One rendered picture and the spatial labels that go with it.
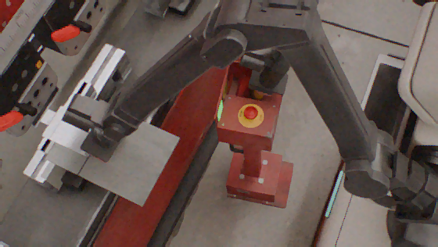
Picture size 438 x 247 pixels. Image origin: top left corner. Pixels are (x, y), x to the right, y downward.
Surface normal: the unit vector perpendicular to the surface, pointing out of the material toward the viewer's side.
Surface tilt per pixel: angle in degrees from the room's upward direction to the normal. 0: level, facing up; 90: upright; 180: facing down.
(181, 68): 77
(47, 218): 0
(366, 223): 0
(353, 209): 0
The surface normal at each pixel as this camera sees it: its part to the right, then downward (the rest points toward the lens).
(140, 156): -0.07, -0.38
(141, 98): -0.29, 0.79
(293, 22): -0.12, -0.56
